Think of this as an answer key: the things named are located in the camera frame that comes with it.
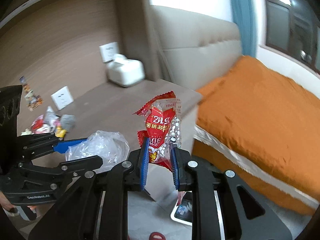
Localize yellow snack wrapper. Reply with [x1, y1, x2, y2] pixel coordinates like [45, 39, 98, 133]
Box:
[55, 126, 67, 138]

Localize clear plastic bag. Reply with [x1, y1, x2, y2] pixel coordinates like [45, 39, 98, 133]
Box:
[65, 131, 130, 173]

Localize red snack package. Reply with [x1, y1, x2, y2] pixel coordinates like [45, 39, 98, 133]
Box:
[135, 91, 182, 170]

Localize white black trash bin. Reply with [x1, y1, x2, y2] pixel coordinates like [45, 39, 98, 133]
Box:
[170, 191, 193, 226]

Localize person's left hand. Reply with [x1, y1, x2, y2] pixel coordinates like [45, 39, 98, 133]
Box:
[0, 192, 20, 217]

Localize pink white wrapper pile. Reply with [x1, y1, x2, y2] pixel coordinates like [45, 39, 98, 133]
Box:
[21, 106, 61, 135]

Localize beige bedside cabinet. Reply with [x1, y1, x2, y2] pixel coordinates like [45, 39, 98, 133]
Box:
[15, 78, 203, 203]

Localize red slipper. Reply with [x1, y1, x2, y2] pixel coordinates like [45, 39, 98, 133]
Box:
[149, 232, 166, 240]

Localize white tissue box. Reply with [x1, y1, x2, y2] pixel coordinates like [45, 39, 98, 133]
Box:
[106, 54, 145, 87]

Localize orange bed quilt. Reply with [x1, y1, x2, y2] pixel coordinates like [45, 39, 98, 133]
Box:
[193, 56, 319, 215]

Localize beige padded headboard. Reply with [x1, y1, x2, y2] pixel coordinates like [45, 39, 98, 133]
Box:
[151, 5, 242, 90]

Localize blue curtain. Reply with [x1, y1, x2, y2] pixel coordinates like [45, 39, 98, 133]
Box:
[231, 0, 257, 57]

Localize dark framed window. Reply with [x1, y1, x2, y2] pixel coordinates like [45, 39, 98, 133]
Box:
[265, 0, 319, 74]

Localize lower white wall socket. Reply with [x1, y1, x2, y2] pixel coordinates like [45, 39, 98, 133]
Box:
[51, 86, 74, 111]

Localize white wall socket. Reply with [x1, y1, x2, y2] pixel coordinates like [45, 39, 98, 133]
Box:
[51, 86, 74, 111]
[99, 42, 119, 63]

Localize colourful wall stickers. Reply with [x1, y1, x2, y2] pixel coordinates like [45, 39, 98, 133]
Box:
[20, 76, 43, 111]

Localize upper white wall socket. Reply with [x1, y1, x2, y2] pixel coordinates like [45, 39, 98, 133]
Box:
[99, 42, 119, 63]

